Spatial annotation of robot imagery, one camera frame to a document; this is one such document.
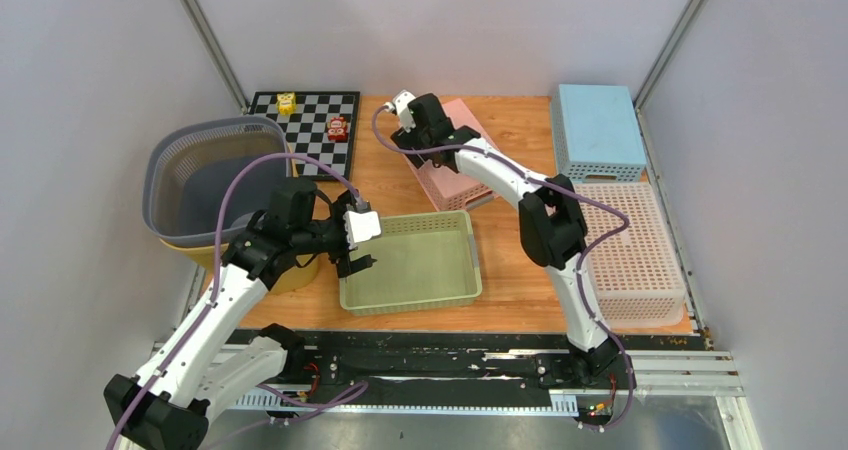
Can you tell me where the pink perforated tray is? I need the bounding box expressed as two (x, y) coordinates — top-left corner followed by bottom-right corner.
(407, 98), (495, 211)

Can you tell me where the green perforated tray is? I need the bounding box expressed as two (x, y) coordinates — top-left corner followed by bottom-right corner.
(339, 210), (483, 316)

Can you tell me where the blue perforated tray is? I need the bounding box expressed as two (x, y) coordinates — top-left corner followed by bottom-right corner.
(550, 84), (647, 183)

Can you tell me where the large white perforated basket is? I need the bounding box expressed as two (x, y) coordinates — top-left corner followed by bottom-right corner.
(575, 182), (686, 329)

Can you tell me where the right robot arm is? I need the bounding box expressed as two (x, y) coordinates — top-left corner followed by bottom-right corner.
(379, 91), (636, 390)

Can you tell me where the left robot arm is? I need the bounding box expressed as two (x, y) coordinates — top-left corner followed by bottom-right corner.
(104, 177), (381, 449)

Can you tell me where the yellow ribbed bin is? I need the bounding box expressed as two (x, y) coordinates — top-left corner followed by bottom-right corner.
(162, 181), (323, 297)

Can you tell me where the red owl toy block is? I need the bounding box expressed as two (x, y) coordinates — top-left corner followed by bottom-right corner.
(326, 116), (350, 143)

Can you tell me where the black white checkerboard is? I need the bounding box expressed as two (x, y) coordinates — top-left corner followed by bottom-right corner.
(249, 90), (361, 179)

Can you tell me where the yellow owl toy block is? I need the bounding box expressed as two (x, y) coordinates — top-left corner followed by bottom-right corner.
(276, 92), (297, 115)

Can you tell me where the grey mesh basket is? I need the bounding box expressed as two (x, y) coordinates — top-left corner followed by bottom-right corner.
(142, 115), (288, 248)

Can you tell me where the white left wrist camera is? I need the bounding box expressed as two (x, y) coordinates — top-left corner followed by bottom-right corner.
(343, 210), (382, 250)

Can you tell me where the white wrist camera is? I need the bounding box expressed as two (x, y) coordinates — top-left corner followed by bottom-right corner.
(382, 90), (416, 133)
(343, 210), (382, 250)

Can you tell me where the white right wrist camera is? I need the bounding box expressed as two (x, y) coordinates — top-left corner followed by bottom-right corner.
(382, 90), (416, 133)

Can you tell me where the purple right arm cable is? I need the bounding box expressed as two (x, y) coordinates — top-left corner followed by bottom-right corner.
(370, 105), (637, 432)

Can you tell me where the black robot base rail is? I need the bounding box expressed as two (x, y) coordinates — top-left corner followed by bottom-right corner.
(152, 328), (743, 428)

